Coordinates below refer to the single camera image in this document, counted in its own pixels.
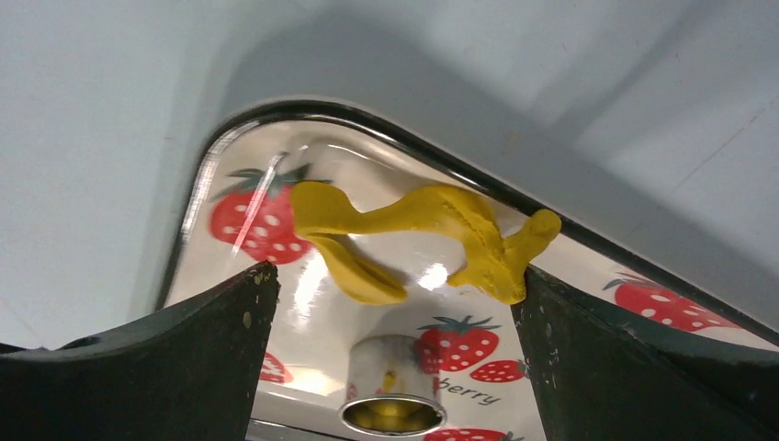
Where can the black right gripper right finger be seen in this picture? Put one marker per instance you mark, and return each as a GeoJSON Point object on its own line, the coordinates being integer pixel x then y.
{"type": "Point", "coordinates": [600, 372]}

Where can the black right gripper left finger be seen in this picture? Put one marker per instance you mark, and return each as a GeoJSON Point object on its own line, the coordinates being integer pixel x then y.
{"type": "Point", "coordinates": [186, 372]}

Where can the strawberry print tray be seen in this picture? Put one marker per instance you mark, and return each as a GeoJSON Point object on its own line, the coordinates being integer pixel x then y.
{"type": "Point", "coordinates": [398, 268]}

